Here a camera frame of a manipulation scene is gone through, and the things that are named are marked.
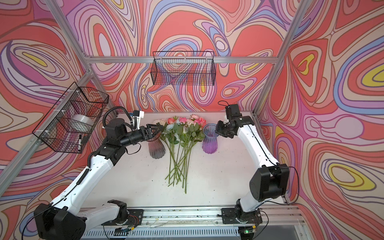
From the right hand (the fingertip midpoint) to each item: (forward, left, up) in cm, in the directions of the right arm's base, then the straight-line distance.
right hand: (218, 134), depth 83 cm
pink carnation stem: (+17, +9, -9) cm, 22 cm away
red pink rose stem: (+23, +30, -13) cm, 40 cm away
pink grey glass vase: (-3, +36, -6) cm, 37 cm away
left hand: (-5, +29, +13) cm, 32 cm away
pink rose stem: (+21, +21, -10) cm, 32 cm away
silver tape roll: (+2, +69, +14) cm, 70 cm away
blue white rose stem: (+14, +27, -12) cm, 33 cm away
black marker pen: (-8, +70, +8) cm, 71 cm away
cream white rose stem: (+13, +18, -14) cm, 26 cm away
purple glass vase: (+5, +3, -17) cm, 18 cm away
